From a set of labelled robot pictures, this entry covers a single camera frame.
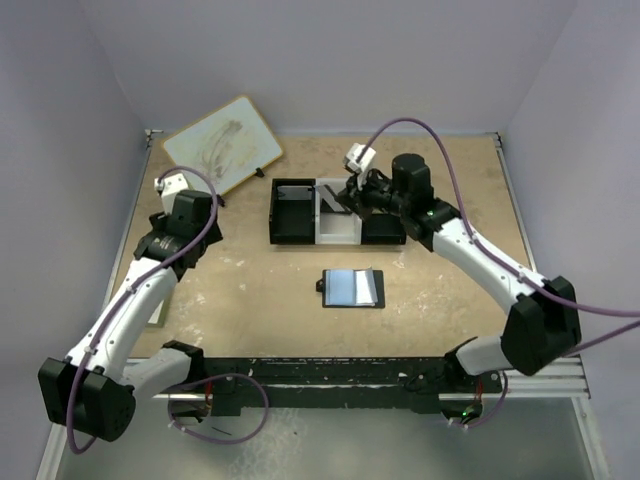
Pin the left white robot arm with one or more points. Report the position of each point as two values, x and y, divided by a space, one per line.
91 390

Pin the black leather card holder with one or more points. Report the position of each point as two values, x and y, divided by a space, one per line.
352 288

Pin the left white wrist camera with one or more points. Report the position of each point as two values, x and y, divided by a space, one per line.
168 188

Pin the yellow-framed whiteboard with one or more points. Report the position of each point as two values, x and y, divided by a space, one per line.
227 146

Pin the silver card in tray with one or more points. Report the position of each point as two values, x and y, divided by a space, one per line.
294 192

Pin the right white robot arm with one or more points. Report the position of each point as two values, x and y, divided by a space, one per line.
540 327

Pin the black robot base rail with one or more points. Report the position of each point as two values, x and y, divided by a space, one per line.
422 385

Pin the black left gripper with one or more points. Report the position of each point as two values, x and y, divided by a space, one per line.
208 233

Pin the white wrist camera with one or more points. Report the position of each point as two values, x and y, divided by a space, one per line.
168 188
359 159

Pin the small green white box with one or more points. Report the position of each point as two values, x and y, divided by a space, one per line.
158 317

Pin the silver black striped card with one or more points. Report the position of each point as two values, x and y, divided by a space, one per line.
328 200

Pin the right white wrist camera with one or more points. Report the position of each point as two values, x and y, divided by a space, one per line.
359 159

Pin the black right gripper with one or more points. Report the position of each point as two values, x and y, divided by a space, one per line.
361 195

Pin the black and white tray organizer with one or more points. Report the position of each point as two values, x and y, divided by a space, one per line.
302 222

